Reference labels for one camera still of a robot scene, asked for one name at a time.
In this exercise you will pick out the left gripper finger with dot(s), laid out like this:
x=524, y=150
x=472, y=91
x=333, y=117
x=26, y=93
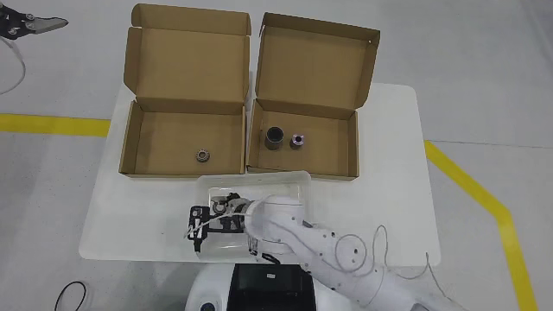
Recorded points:
x=41, y=25

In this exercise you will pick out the robot body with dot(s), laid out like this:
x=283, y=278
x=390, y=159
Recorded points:
x=242, y=287

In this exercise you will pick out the dark metal bush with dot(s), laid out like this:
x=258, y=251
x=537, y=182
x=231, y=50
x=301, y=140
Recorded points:
x=274, y=138

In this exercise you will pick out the deep clear plastic tray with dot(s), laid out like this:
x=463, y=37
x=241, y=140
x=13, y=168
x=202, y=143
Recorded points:
x=294, y=185

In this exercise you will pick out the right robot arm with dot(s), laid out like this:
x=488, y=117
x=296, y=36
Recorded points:
x=328, y=246

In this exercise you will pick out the shallow cardboard box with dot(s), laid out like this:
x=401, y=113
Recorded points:
x=186, y=90
x=311, y=95

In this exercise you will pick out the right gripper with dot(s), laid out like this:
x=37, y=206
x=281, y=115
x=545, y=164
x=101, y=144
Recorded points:
x=237, y=207

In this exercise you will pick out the small silver metal bush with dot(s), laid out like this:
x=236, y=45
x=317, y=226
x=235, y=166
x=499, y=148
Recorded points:
x=296, y=140

